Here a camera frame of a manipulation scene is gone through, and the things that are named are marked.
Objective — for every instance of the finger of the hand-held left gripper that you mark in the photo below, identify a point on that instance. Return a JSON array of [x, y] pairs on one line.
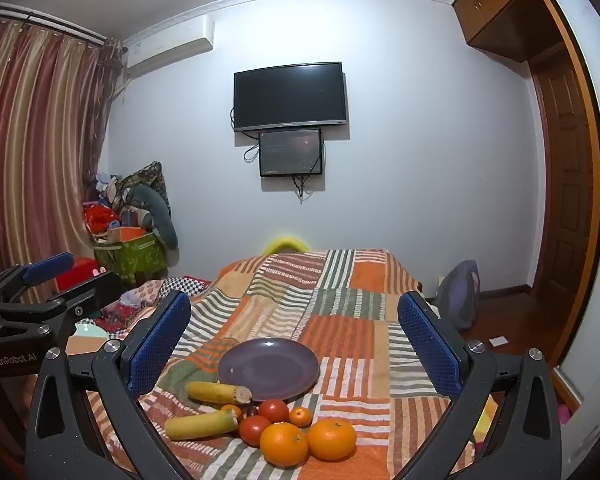
[[47, 265], [87, 295]]

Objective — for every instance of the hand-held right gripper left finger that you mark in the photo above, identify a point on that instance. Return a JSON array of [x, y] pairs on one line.
[[160, 342]]

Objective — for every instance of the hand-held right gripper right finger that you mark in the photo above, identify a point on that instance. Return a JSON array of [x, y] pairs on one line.
[[430, 342]]

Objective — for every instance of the yellow banana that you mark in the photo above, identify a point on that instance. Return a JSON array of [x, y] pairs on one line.
[[200, 426], [215, 392]]

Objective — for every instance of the small mandarin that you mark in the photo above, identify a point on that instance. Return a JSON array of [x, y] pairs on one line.
[[232, 410], [300, 416]]

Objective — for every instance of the purple plate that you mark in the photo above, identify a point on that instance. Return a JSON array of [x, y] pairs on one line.
[[270, 365]]

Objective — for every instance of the small dark fruit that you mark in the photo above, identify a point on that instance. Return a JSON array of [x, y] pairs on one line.
[[251, 411]]

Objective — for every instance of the red tomato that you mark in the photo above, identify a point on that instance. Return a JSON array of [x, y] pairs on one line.
[[252, 431], [274, 410]]

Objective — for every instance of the large orange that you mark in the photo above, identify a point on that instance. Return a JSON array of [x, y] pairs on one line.
[[331, 439], [283, 445]]

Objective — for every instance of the red box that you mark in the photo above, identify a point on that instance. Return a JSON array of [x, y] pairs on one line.
[[77, 272]]

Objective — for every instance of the blue grey bag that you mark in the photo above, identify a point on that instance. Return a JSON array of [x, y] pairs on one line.
[[457, 295]]

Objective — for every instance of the green storage box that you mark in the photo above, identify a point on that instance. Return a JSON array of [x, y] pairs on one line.
[[132, 257]]

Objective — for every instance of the checkered cloth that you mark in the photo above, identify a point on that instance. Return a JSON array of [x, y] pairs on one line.
[[185, 286]]

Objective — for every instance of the white paper sheet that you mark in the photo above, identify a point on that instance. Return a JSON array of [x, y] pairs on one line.
[[498, 341]]

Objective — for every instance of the red toy pile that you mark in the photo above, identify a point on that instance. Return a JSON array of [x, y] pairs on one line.
[[99, 216]]

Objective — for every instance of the orange box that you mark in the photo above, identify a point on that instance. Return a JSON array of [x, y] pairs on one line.
[[126, 234]]

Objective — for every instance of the striped patchwork blanket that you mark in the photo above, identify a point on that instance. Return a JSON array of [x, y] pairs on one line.
[[330, 310]]

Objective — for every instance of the grey plush toy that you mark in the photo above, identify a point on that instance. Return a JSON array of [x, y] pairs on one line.
[[157, 212]]

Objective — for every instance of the striped red curtain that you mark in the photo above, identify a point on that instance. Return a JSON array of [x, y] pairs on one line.
[[35, 150]]

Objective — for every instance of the patterned cushion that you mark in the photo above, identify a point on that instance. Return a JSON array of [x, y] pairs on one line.
[[147, 176]]

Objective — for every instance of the yellow chair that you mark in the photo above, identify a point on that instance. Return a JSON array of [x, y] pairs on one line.
[[286, 244]]

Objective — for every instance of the wooden door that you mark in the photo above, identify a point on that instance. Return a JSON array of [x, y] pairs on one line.
[[562, 200]]

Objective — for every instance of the curtain rod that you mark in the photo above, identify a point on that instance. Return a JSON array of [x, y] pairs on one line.
[[45, 22]]

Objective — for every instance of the white air conditioner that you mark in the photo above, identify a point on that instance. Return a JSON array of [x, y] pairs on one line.
[[167, 45]]

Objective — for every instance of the wooden overhead cabinet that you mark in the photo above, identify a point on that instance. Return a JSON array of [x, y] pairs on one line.
[[500, 5]]

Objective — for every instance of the small black wall monitor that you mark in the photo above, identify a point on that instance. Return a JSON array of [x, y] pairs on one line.
[[291, 152]]

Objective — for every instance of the black wall television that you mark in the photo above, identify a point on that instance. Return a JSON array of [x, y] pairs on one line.
[[290, 96]]

